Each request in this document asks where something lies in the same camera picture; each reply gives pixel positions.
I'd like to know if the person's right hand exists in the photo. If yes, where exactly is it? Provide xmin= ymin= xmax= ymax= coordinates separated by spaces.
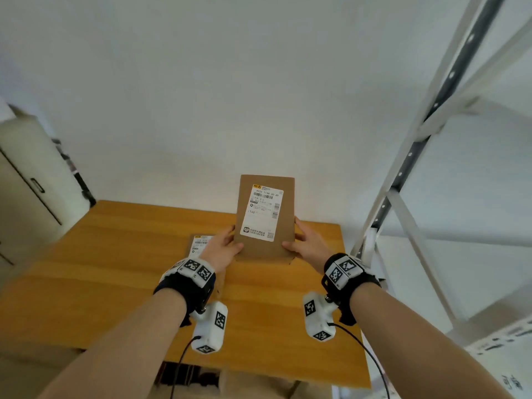
xmin=282 ymin=216 xmax=334 ymax=275

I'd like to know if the person's left hand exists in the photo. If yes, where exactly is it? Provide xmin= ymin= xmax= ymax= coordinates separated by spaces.
xmin=199 ymin=225 xmax=245 ymax=274

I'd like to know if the cardboard parcel with white label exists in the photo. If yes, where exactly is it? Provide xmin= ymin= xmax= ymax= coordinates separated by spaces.
xmin=233 ymin=175 xmax=297 ymax=262
xmin=189 ymin=234 xmax=227 ymax=296

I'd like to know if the person's left forearm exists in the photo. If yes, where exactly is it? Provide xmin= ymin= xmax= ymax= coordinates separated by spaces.
xmin=35 ymin=288 xmax=188 ymax=399

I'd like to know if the person's right forearm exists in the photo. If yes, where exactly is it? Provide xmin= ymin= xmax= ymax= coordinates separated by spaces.
xmin=348 ymin=282 xmax=515 ymax=399

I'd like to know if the black wristband with marker tags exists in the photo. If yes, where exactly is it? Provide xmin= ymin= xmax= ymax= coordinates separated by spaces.
xmin=153 ymin=256 xmax=217 ymax=327
xmin=321 ymin=253 xmax=387 ymax=327

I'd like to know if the white metal shelf rack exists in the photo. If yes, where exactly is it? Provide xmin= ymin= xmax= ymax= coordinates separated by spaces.
xmin=350 ymin=0 xmax=532 ymax=399

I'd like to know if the black crate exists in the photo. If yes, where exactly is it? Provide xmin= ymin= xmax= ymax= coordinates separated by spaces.
xmin=154 ymin=361 xmax=201 ymax=387

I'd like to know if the white cabinet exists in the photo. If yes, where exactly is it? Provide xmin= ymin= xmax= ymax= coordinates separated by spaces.
xmin=0 ymin=103 xmax=91 ymax=267

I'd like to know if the white wrist camera with tags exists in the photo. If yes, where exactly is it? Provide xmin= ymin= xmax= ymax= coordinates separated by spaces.
xmin=190 ymin=301 xmax=229 ymax=355
xmin=303 ymin=291 xmax=336 ymax=342

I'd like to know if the black camera cable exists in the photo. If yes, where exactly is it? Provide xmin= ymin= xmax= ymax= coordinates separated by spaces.
xmin=168 ymin=336 xmax=203 ymax=399
xmin=328 ymin=323 xmax=394 ymax=399

